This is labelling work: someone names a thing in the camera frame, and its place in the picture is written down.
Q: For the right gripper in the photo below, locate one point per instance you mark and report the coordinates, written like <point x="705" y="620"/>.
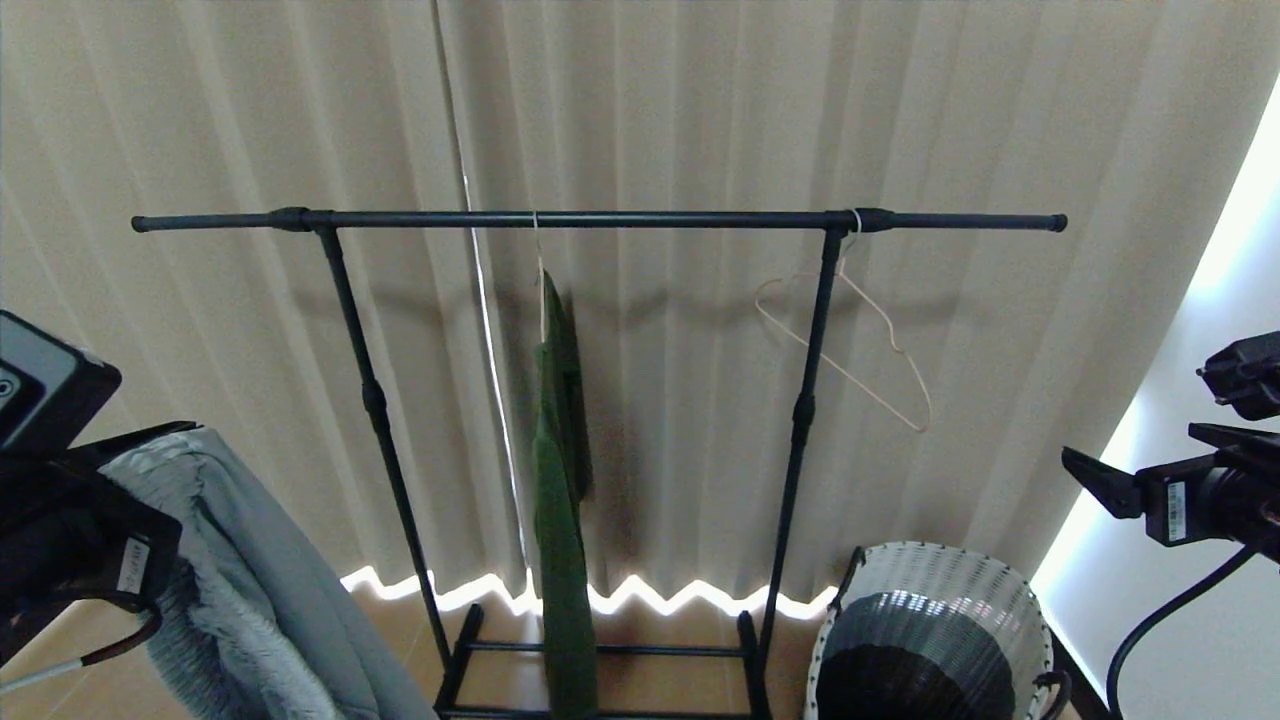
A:
<point x="1210" y="505"/>

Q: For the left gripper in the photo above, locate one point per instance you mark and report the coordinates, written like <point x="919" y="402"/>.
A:
<point x="60" y="550"/>

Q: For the pale grey garment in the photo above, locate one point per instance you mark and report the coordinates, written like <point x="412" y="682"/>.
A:
<point x="260" y="580"/>

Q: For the pink clothes hanger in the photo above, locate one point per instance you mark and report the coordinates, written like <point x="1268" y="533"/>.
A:
<point x="541" y="290"/>
<point x="840" y="363"/>

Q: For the green printed shirt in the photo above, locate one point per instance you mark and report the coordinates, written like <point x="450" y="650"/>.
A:
<point x="560" y="520"/>

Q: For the white laundry basket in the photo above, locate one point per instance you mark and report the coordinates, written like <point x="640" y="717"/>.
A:
<point x="930" y="590"/>

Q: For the black clothes rack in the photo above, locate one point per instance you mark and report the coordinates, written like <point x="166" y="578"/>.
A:
<point x="600" y="219"/>

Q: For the beige curtain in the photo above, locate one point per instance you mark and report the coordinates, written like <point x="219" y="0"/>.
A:
<point x="700" y="100"/>

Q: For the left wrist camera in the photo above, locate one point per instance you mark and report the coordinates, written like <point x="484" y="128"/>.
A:
<point x="45" y="385"/>

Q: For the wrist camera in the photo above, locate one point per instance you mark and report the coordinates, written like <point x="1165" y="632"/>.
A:
<point x="45" y="385"/>
<point x="1245" y="375"/>

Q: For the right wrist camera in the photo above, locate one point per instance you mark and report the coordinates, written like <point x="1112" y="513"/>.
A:
<point x="1245" y="375"/>

